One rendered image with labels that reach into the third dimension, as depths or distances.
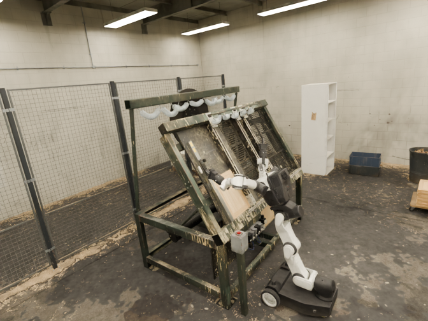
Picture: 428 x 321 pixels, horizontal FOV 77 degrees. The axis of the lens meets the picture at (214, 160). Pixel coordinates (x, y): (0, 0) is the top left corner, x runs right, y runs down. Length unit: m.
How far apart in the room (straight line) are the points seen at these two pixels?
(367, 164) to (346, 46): 2.87
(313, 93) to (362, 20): 2.11
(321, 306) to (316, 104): 4.42
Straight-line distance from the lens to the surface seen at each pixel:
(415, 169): 6.68
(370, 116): 7.65
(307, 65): 7.98
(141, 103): 3.13
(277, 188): 2.67
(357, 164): 6.85
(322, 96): 6.39
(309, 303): 3.10
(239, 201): 3.08
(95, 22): 7.73
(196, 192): 2.65
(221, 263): 2.87
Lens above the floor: 2.30
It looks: 16 degrees down
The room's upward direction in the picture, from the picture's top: 5 degrees counter-clockwise
